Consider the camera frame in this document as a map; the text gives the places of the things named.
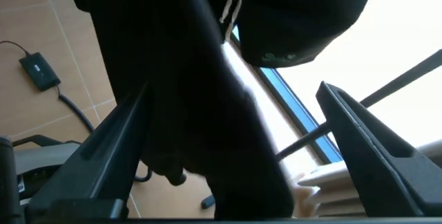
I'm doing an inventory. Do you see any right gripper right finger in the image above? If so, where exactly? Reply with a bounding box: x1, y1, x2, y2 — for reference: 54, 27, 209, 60
316, 80, 442, 218

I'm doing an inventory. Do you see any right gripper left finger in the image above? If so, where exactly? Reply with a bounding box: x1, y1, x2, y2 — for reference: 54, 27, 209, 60
27, 82, 153, 218

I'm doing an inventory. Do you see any black knit garment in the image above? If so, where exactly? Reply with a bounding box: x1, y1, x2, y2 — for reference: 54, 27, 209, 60
64, 0, 295, 221

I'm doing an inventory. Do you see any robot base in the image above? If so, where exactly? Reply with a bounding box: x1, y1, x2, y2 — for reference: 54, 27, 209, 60
0, 133, 83, 224

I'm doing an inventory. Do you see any black clothes rack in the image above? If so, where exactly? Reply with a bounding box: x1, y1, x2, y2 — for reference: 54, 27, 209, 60
201, 48, 442, 210

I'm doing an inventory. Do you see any brown curtain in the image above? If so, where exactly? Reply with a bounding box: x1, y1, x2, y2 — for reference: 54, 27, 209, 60
296, 138, 442, 218

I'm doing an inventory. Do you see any black power adapter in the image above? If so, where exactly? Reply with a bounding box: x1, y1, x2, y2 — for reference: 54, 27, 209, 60
18, 51, 62, 93

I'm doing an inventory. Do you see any window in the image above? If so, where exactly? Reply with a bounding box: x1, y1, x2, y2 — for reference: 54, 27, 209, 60
220, 0, 442, 165

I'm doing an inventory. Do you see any thin black cable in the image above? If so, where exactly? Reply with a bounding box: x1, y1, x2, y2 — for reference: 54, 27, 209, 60
0, 39, 31, 57

